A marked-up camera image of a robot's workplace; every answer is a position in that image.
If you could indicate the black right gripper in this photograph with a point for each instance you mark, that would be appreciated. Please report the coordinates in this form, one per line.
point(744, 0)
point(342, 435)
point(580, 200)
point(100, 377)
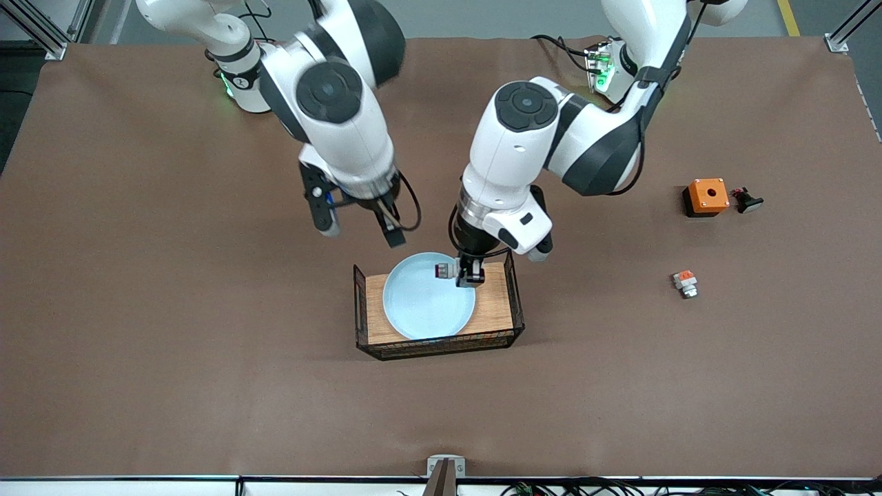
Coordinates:
point(378, 206)

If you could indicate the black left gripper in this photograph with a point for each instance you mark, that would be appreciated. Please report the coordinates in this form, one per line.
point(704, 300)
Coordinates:
point(471, 246)

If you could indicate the light blue round plate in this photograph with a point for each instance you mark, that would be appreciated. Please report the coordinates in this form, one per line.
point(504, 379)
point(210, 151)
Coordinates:
point(424, 303)

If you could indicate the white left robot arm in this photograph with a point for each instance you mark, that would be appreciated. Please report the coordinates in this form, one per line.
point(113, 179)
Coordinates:
point(510, 151)

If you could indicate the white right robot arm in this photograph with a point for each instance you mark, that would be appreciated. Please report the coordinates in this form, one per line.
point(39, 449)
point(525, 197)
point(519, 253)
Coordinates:
point(344, 138)

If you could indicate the green push button orange block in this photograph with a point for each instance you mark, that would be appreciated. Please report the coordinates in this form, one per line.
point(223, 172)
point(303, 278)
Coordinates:
point(685, 282)

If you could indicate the black mushroom push button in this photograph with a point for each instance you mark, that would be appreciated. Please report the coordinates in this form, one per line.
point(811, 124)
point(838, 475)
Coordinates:
point(748, 202)

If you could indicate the brown table cover mat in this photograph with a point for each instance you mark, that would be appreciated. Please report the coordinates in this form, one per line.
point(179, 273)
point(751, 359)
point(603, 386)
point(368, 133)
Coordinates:
point(138, 344)

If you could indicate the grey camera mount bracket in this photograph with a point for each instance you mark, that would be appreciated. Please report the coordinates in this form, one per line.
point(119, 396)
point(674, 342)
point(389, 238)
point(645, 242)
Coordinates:
point(444, 475)

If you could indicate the orange button enclosure box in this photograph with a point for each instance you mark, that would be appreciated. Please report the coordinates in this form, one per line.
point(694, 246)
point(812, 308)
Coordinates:
point(708, 195)

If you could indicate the white table edge rail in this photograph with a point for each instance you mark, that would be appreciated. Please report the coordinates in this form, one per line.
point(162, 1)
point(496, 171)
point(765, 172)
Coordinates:
point(138, 488)

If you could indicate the aluminium frame profile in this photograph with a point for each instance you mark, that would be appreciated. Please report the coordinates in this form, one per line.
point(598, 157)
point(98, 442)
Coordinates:
point(844, 38)
point(41, 38)

